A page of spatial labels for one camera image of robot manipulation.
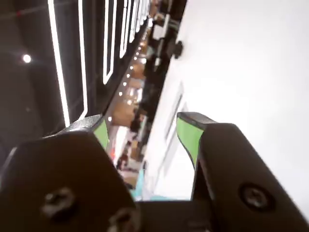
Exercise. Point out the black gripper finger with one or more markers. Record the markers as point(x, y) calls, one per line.
point(53, 169)
point(236, 164)

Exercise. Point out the black clamp knob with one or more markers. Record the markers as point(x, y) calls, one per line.
point(178, 48)

